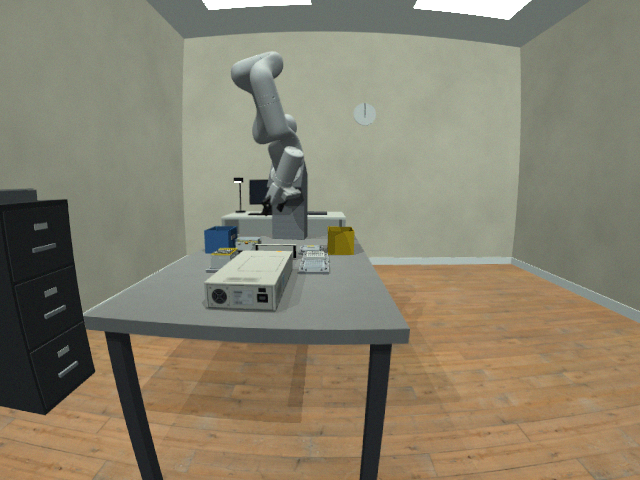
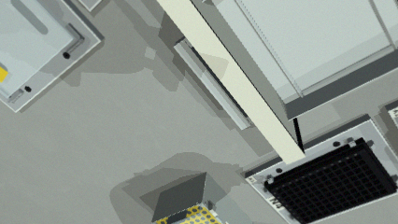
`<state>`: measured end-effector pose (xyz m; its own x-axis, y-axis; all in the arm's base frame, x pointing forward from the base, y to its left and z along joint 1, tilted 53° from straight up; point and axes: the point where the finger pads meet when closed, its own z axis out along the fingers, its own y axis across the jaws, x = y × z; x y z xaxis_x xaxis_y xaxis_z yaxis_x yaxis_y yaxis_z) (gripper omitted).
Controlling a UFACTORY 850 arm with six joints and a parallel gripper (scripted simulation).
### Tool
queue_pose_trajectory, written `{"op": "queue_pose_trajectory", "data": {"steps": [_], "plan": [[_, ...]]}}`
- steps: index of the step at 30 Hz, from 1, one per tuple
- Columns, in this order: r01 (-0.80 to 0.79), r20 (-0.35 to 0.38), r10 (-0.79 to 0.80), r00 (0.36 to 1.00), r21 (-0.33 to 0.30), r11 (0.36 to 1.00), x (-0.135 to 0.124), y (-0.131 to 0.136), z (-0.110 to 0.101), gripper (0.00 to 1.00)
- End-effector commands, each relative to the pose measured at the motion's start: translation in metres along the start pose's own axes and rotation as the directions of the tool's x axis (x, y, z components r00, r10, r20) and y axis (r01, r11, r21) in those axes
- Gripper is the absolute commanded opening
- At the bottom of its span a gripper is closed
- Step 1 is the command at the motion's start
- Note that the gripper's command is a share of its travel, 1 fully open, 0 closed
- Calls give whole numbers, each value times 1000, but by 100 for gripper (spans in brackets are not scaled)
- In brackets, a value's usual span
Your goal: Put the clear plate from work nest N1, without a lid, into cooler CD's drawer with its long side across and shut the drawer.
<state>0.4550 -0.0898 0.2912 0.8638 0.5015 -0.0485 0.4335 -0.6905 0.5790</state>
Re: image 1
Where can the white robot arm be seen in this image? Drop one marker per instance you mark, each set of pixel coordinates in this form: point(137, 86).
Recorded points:
point(286, 162)

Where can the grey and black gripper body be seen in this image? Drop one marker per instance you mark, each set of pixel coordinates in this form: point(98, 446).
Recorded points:
point(275, 192)

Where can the yellow open box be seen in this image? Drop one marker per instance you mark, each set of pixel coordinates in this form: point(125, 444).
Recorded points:
point(340, 241)

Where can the dark blue open box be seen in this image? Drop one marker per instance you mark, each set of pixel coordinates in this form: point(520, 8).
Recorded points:
point(215, 240)

